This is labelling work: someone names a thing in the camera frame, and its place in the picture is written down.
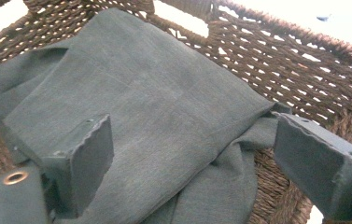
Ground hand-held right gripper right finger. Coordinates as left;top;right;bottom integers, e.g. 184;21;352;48
273;112;352;221

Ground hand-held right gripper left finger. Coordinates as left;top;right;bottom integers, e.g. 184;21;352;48
40;114;115;219

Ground dark grey cloth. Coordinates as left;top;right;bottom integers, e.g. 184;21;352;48
0;7;293;224

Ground brown wicker basket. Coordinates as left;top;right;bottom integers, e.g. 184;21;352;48
0;0;352;224

